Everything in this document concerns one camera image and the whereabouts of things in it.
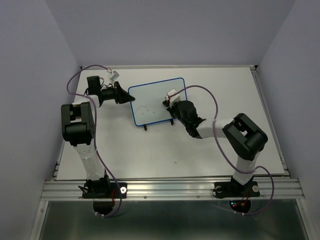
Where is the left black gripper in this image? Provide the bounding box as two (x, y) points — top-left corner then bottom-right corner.
(99, 81), (135, 105)

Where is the blue framed whiteboard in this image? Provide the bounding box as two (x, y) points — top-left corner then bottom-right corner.
(128, 77), (186, 127)

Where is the black whiteboard eraser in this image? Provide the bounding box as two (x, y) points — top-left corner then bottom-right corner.
(162, 100), (170, 108)

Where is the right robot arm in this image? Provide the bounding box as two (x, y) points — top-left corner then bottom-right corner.
(162, 100), (268, 199)

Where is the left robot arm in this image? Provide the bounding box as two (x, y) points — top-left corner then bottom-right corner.
(61, 75), (135, 199)

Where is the wire whiteboard stand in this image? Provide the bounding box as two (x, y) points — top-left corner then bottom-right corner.
(143, 118), (175, 131)

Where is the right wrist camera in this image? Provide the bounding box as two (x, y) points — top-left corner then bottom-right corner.
(164, 89), (181, 108)

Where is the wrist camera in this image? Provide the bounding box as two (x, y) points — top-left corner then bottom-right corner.
(164, 89), (181, 108)
(107, 69), (120, 83)

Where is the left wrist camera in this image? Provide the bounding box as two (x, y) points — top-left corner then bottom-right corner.
(107, 69), (120, 83)

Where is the aluminium right side rail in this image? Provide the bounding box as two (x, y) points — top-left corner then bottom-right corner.
(249, 65), (291, 177)

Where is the aluminium rail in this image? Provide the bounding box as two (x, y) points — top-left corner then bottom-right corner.
(40, 176), (305, 202)
(51, 140), (65, 181)
(249, 65), (291, 177)

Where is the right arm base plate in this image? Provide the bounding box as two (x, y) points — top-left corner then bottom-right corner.
(211, 181), (261, 199)

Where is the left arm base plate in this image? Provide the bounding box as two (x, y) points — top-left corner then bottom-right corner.
(78, 182), (128, 200)

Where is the aluminium left side rail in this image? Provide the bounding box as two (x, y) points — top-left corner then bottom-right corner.
(51, 140), (65, 181)

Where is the aluminium front rail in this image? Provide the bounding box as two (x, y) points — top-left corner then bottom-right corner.
(40, 176), (305, 202)

